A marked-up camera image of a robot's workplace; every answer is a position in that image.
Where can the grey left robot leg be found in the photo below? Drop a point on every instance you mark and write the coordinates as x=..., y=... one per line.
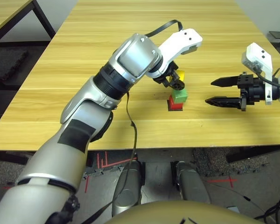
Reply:
x=128, y=186

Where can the grey right robot leg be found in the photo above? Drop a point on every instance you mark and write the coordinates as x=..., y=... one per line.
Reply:
x=191, y=184

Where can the grey robot leg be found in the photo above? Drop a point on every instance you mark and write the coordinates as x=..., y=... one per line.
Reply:
x=191, y=184
x=128, y=186

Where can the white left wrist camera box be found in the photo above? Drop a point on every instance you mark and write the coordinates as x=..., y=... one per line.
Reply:
x=182, y=43

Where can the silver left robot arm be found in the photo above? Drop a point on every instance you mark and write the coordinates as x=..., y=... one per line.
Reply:
x=84, y=112

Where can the black table base beam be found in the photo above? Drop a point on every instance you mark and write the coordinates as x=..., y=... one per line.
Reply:
x=254, y=154

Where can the speckled dark floor mat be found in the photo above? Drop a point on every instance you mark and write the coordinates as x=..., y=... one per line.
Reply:
x=219, y=163

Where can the olive robot torso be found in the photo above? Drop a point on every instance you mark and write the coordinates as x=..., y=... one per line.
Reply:
x=177, y=213

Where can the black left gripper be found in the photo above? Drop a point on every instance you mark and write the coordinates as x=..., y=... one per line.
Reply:
x=164, y=79

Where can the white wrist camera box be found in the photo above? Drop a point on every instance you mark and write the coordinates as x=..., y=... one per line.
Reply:
x=259, y=56
x=182, y=43

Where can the wooden side table black frame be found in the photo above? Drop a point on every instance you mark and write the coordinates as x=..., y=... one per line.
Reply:
x=4, y=11

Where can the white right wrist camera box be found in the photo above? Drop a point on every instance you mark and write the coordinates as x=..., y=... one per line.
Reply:
x=259, y=56

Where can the yellow wooden block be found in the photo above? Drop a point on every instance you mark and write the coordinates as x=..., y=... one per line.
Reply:
x=181, y=75

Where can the black foam floor mat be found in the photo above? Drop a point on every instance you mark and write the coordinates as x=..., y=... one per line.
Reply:
x=7, y=64

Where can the red wooden block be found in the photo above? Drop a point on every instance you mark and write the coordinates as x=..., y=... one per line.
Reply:
x=175, y=106

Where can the green wooden block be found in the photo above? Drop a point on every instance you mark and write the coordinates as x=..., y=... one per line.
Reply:
x=180, y=96

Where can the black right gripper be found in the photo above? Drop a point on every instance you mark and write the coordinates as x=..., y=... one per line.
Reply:
x=254, y=91

